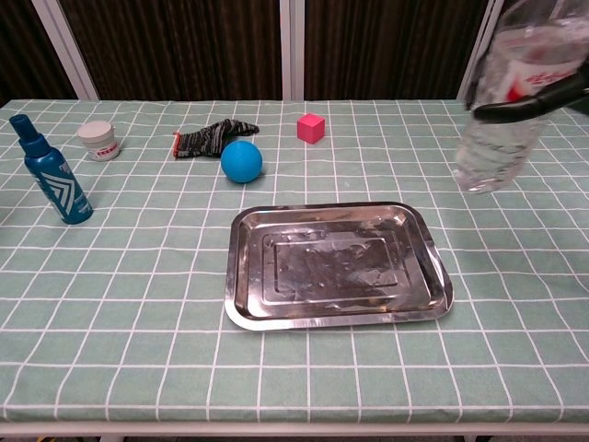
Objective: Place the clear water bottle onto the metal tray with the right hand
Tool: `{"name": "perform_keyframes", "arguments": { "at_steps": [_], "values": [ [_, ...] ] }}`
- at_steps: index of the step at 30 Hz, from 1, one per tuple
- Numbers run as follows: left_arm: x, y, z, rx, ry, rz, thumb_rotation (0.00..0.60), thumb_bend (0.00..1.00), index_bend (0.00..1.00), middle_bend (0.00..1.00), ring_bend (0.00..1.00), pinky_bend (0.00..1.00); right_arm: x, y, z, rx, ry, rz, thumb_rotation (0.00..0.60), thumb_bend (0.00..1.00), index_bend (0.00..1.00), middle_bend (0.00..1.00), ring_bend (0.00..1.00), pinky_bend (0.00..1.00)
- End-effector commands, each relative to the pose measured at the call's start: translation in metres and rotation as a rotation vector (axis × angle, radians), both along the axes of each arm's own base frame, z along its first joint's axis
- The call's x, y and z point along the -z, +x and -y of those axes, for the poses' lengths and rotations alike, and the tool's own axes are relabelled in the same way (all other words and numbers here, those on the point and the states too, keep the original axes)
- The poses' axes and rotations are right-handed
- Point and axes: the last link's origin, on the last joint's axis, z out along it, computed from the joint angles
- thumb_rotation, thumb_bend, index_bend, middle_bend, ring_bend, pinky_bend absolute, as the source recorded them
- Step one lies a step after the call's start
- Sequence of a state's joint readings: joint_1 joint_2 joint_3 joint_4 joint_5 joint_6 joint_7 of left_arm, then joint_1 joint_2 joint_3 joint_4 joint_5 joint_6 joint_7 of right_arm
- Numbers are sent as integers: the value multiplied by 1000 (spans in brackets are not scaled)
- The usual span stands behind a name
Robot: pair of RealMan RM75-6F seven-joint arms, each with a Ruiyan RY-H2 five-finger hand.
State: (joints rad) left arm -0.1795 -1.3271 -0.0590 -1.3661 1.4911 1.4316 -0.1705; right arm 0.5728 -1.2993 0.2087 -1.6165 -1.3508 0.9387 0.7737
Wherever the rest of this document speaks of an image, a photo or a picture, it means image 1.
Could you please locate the stainless steel tray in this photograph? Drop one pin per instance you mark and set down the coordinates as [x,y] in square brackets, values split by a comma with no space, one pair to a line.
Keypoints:
[336,266]

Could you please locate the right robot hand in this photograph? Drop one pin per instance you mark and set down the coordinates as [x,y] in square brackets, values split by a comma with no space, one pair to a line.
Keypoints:
[534,102]

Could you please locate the grey striped knit glove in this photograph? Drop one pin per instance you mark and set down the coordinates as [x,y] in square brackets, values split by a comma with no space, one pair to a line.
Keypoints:
[209,138]

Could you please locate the blue spray bottle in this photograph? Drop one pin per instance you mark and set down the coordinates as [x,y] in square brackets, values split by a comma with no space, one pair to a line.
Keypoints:
[49,171]

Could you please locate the green checked tablecloth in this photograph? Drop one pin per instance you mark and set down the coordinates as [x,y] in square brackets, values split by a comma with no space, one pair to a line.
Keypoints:
[138,299]

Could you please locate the pink cube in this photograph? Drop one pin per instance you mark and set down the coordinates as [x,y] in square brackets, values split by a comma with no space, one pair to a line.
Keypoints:
[311,128]

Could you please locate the clear plastic water bottle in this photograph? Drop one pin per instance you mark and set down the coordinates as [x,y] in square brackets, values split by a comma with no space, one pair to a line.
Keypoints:
[511,96]

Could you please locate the blue ball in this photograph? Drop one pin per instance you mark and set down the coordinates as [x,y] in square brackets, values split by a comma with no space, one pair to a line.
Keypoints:
[241,161]

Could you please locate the white partition frame post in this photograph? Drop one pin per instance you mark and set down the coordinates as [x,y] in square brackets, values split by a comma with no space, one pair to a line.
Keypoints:
[292,50]
[65,48]
[478,48]

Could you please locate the white plastic jar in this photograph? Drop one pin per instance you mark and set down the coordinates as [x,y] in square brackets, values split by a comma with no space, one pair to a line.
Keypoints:
[99,140]

